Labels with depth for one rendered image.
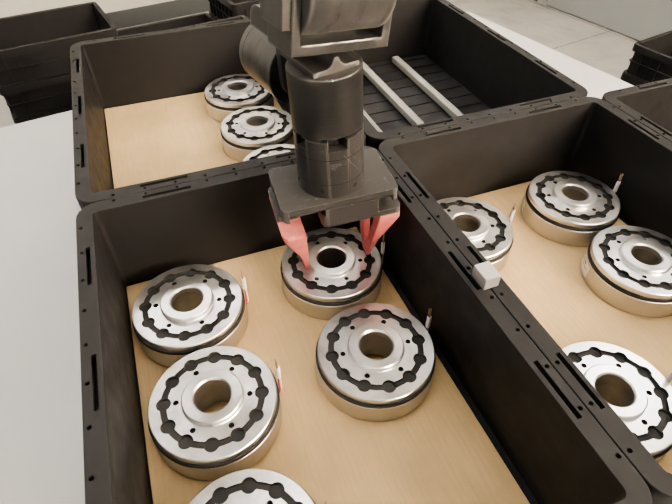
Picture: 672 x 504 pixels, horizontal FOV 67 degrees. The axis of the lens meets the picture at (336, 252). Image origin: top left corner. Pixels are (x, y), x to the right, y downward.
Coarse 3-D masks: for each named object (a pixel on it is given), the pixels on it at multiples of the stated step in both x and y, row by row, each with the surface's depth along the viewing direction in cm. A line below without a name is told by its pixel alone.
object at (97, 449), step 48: (144, 192) 48; (192, 192) 49; (432, 240) 44; (96, 288) 39; (480, 288) 39; (96, 336) 36; (96, 384) 35; (96, 432) 31; (576, 432) 31; (96, 480) 29; (624, 480) 29
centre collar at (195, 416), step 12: (204, 372) 41; (216, 372) 41; (228, 372) 41; (192, 384) 41; (204, 384) 41; (228, 384) 41; (240, 384) 41; (192, 396) 40; (240, 396) 40; (192, 408) 39; (228, 408) 39; (240, 408) 40; (192, 420) 38; (204, 420) 38; (216, 420) 38; (228, 420) 39
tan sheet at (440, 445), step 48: (384, 288) 53; (288, 336) 48; (144, 384) 45; (288, 384) 45; (432, 384) 45; (144, 432) 42; (288, 432) 42; (336, 432) 42; (384, 432) 42; (432, 432) 42; (480, 432) 42; (192, 480) 39; (336, 480) 39; (384, 480) 39; (432, 480) 39; (480, 480) 39
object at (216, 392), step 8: (208, 384) 41; (216, 384) 42; (200, 392) 41; (208, 392) 42; (216, 392) 42; (224, 392) 42; (200, 400) 42; (208, 400) 43; (216, 400) 43; (224, 400) 43; (200, 408) 42
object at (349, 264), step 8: (312, 248) 52; (320, 248) 52; (328, 248) 52; (336, 248) 52; (344, 248) 52; (312, 256) 51; (344, 256) 52; (352, 256) 51; (312, 264) 50; (344, 264) 50; (352, 264) 50; (320, 272) 49; (328, 272) 49; (336, 272) 49; (344, 272) 50
